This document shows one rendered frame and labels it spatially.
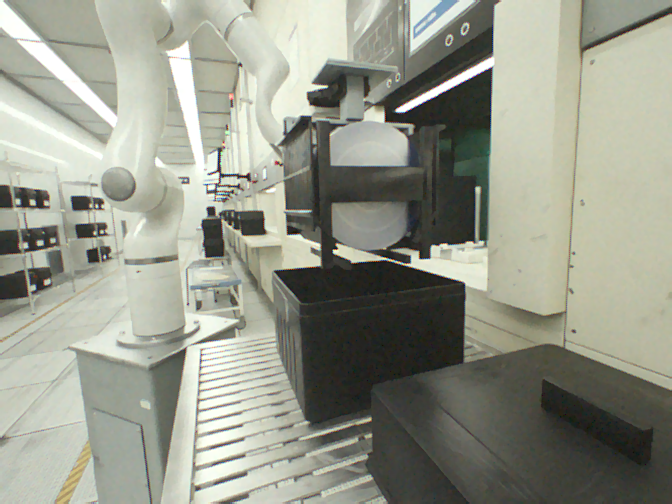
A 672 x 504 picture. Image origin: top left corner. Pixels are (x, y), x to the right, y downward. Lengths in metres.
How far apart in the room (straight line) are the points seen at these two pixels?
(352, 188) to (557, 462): 0.37
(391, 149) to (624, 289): 0.39
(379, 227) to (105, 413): 0.76
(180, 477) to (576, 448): 0.40
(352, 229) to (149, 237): 0.52
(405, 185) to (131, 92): 0.64
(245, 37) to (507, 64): 0.54
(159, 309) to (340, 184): 0.57
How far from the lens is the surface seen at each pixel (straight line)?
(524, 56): 0.69
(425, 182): 0.54
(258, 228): 3.55
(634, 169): 0.61
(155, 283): 0.88
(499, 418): 0.37
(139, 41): 0.91
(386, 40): 1.19
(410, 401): 0.37
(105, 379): 0.94
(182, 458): 0.51
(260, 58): 0.86
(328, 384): 0.49
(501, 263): 0.68
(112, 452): 1.03
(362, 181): 0.49
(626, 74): 0.64
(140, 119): 0.88
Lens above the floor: 1.06
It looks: 8 degrees down
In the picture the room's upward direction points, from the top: 2 degrees counter-clockwise
